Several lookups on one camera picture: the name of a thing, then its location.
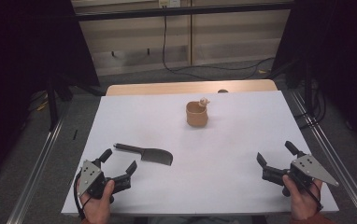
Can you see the black curtain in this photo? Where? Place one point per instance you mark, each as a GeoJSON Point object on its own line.
{"type": "Point", "coordinates": [338, 46]}
{"type": "Point", "coordinates": [27, 62]}

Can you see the person's right hand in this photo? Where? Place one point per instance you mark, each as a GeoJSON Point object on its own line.
{"type": "Point", "coordinates": [302, 203]}

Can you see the person's left hand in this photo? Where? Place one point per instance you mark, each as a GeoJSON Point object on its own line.
{"type": "Point", "coordinates": [96, 209]}

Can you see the small yellow floor scrap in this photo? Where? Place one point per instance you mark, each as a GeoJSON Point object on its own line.
{"type": "Point", "coordinates": [262, 71]}

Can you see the black horizontal bar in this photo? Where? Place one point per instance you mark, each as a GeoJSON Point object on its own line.
{"type": "Point", "coordinates": [167, 12]}

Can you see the small black stick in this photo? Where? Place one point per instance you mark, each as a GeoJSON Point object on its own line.
{"type": "Point", "coordinates": [75, 134]}

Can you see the light wooden table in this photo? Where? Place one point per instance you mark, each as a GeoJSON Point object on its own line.
{"type": "Point", "coordinates": [167, 87]}

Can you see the dark grey knife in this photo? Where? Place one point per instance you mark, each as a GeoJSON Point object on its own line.
{"type": "Point", "coordinates": [155, 155]}

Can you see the black metal stand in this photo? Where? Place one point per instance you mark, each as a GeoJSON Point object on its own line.
{"type": "Point", "coordinates": [52, 105]}
{"type": "Point", "coordinates": [308, 90]}

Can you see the brown cup with small figurine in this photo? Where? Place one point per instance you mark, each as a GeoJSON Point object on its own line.
{"type": "Point", "coordinates": [196, 119]}

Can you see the metal floor rail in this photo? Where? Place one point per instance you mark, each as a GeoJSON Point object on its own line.
{"type": "Point", "coordinates": [338, 161]}
{"type": "Point", "coordinates": [33, 174]}

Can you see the small dark round knob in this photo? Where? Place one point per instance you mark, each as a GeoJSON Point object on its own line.
{"type": "Point", "coordinates": [222, 91]}

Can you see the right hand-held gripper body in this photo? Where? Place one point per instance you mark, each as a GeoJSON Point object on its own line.
{"type": "Point", "coordinates": [311, 169]}

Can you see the yellow and black tool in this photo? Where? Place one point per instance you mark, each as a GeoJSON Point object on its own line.
{"type": "Point", "coordinates": [42, 105]}

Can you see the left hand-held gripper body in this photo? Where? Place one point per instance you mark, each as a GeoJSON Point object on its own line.
{"type": "Point", "coordinates": [89, 178]}

